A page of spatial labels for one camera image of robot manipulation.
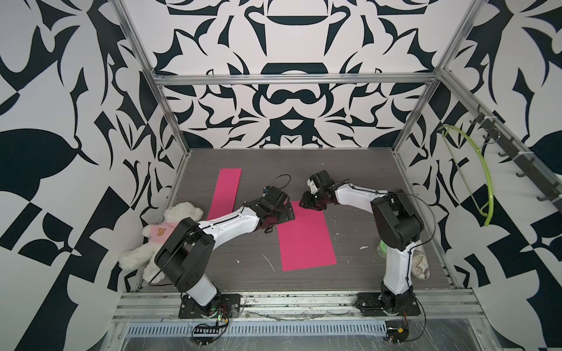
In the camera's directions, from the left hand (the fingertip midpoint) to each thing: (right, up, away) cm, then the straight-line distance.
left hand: (284, 211), depth 90 cm
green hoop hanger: (+62, +10, -24) cm, 67 cm away
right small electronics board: (+36, -35, -19) cm, 53 cm away
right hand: (+8, +3, +8) cm, 12 cm away
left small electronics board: (-25, -36, -17) cm, 47 cm away
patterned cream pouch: (+49, -19, -10) cm, 53 cm away
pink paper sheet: (-27, +6, +12) cm, 30 cm away
